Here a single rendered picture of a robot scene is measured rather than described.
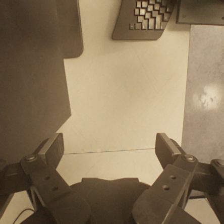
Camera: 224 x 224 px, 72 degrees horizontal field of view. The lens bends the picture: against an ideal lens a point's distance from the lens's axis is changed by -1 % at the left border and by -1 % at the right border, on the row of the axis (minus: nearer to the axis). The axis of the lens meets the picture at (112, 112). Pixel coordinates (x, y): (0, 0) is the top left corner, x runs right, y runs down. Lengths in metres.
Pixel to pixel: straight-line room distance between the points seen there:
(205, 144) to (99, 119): 1.32
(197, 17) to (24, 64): 0.47
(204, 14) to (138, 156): 0.51
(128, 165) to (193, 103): 0.99
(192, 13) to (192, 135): 1.23
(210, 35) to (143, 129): 1.09
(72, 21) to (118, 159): 0.51
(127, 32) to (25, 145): 0.42
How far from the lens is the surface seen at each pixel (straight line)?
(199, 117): 1.58
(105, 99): 0.55
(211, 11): 0.58
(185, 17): 0.54
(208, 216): 1.83
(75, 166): 0.68
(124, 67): 0.54
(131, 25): 0.53
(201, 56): 1.48
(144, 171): 0.70
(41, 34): 0.29
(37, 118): 0.25
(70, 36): 0.54
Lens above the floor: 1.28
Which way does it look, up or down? 72 degrees down
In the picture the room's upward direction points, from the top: 177 degrees clockwise
